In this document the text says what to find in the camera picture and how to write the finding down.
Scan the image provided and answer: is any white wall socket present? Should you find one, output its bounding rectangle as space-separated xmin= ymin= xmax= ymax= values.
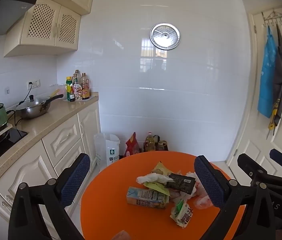
xmin=27 ymin=79 xmax=41 ymax=90

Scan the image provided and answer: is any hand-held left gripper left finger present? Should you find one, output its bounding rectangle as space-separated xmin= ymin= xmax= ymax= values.
xmin=8 ymin=152 xmax=91 ymax=240

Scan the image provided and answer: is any blue apron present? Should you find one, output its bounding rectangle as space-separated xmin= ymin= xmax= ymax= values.
xmin=257 ymin=26 xmax=278 ymax=118

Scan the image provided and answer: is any metal door hook rack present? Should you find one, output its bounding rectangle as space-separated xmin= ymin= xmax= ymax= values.
xmin=261 ymin=6 xmax=282 ymax=29

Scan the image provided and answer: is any pink white plastic wrapper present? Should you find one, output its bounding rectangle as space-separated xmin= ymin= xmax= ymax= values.
xmin=192 ymin=180 xmax=214 ymax=209

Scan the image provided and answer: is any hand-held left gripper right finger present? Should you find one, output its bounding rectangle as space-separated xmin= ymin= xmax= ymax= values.
xmin=193 ymin=155 xmax=280 ymax=240

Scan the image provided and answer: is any steel wok with lid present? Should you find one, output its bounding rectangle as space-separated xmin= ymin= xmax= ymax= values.
xmin=15 ymin=94 xmax=64 ymax=120

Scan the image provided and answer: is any yellow snack wrapper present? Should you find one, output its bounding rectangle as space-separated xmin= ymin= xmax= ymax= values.
xmin=151 ymin=161 xmax=173 ymax=178

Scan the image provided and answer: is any crushed green white carton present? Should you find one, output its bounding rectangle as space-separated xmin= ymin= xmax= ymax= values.
xmin=170 ymin=199 xmax=194 ymax=228

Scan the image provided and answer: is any beige kitchen countertop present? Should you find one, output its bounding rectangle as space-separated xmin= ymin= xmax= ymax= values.
xmin=0 ymin=92 xmax=99 ymax=193

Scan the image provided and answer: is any round metal steamer plate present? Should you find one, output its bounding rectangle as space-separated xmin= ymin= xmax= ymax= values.
xmin=150 ymin=22 xmax=181 ymax=51

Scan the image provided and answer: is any lattice door wall cabinet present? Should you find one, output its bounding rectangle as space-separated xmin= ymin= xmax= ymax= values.
xmin=3 ymin=4 xmax=81 ymax=57

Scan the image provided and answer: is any green yellow bottle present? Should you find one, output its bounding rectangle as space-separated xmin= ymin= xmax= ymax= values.
xmin=65 ymin=76 xmax=76 ymax=102

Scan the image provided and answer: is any black snack wrapper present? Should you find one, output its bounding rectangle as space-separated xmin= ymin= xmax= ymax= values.
xmin=165 ymin=172 xmax=197 ymax=195

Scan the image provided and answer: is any black induction cooktop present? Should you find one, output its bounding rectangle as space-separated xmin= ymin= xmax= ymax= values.
xmin=0 ymin=127 xmax=28 ymax=175

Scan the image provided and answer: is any cream base cabinet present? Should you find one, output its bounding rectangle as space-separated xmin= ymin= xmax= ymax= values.
xmin=0 ymin=101 xmax=101 ymax=240

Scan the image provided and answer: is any yellow cooking oil bottle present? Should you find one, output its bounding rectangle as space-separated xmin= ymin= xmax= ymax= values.
xmin=145 ymin=132 xmax=156 ymax=152

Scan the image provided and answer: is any white panel door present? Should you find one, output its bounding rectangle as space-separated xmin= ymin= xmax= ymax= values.
xmin=227 ymin=5 xmax=282 ymax=178

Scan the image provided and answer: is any clear bottle dark cap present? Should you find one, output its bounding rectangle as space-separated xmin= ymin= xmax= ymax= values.
xmin=71 ymin=70 xmax=83 ymax=100

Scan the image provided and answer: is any grey apron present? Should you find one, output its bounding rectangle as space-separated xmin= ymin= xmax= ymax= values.
xmin=267 ymin=25 xmax=282 ymax=140

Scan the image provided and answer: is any black power cable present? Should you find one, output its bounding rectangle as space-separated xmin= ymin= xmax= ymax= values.
xmin=7 ymin=82 xmax=33 ymax=125

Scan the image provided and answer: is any orange round table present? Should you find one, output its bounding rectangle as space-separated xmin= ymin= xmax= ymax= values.
xmin=80 ymin=151 xmax=246 ymax=240

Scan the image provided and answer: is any light green snack wrapper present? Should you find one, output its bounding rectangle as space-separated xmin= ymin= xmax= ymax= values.
xmin=143 ymin=181 xmax=170 ymax=196

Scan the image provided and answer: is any white rice bag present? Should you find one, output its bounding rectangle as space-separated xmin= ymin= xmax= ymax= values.
xmin=94 ymin=133 xmax=120 ymax=167

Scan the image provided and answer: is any white tissue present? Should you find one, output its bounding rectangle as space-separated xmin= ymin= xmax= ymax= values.
xmin=136 ymin=172 xmax=174 ymax=185

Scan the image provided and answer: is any red rice bag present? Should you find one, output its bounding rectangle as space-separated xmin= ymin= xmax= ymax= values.
xmin=124 ymin=132 xmax=141 ymax=157

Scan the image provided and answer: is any grey range hood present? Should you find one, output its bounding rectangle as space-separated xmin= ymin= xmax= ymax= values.
xmin=0 ymin=0 xmax=38 ymax=38

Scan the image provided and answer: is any dark patterned bag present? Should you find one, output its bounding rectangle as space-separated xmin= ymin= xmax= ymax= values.
xmin=153 ymin=135 xmax=169 ymax=151

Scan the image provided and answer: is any pale blue milk carton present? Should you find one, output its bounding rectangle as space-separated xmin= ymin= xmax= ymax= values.
xmin=126 ymin=186 xmax=169 ymax=209

